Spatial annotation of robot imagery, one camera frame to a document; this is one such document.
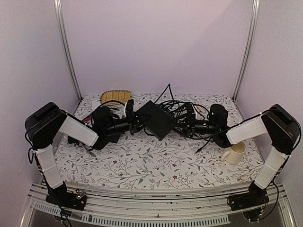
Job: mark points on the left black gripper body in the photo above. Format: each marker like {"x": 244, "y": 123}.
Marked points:
{"x": 119, "y": 127}

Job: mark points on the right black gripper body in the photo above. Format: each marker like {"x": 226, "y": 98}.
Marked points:
{"x": 204, "y": 129}

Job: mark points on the black network switch box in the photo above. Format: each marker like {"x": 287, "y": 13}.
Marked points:
{"x": 160, "y": 123}

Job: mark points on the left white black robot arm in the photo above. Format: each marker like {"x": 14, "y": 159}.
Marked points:
{"x": 42, "y": 127}

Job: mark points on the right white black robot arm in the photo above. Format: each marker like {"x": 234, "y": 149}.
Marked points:
{"x": 282, "y": 128}

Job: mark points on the woven bamboo tray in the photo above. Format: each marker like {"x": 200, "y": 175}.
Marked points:
{"x": 117, "y": 95}

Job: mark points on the white floral table mat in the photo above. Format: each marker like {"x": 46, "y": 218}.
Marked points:
{"x": 143, "y": 162}

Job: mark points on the white card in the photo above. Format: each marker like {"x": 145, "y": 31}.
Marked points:
{"x": 95, "y": 104}

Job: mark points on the cream ceramic mug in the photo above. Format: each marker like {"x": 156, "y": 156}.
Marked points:
{"x": 234, "y": 154}

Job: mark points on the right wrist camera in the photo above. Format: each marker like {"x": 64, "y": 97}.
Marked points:
{"x": 218, "y": 115}

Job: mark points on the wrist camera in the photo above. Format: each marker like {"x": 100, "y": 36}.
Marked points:
{"x": 103, "y": 118}
{"x": 218, "y": 115}

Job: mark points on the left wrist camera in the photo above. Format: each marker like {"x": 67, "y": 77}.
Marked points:
{"x": 103, "y": 118}

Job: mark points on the aluminium front rail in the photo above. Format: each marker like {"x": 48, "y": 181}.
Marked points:
{"x": 200, "y": 207}

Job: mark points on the left aluminium frame post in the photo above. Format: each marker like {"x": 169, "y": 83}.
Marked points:
{"x": 66, "y": 49}

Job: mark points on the aluminium frame post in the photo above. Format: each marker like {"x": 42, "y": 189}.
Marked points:
{"x": 66, "y": 49}
{"x": 247, "y": 50}

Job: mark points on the right aluminium frame post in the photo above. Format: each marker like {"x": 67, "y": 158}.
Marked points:
{"x": 247, "y": 50}

